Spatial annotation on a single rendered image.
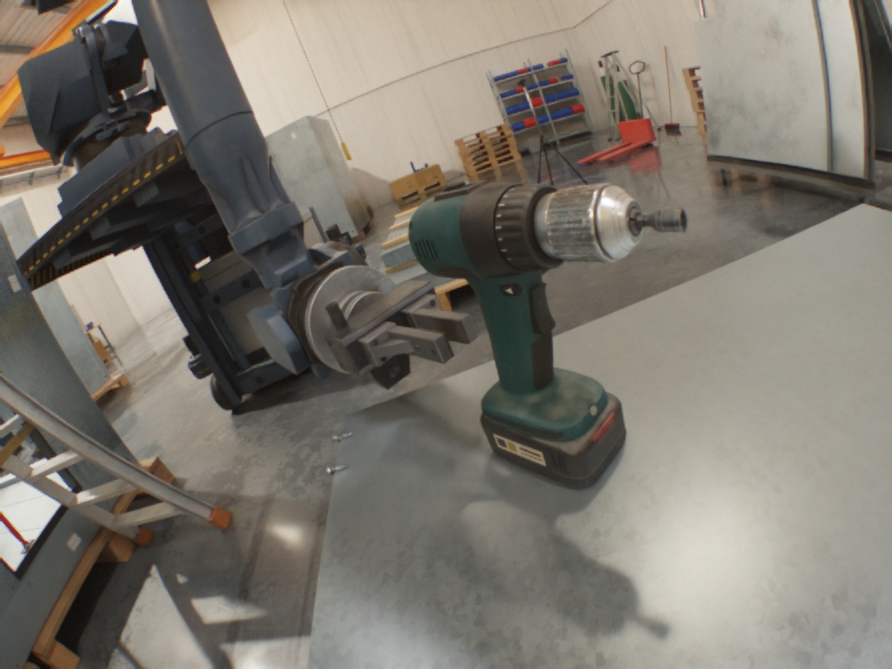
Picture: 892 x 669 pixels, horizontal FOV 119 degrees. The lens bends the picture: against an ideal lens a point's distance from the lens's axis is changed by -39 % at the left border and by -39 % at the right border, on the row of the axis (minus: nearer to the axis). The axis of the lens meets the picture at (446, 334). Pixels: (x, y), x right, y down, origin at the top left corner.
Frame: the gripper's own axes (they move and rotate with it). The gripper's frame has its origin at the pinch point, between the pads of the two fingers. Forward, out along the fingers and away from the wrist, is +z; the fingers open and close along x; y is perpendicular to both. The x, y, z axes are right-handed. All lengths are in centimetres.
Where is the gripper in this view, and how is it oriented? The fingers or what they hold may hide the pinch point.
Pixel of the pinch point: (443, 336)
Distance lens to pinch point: 40.5
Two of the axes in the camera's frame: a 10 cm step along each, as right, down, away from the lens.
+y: -3.5, -8.4, -4.1
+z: 6.2, 1.1, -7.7
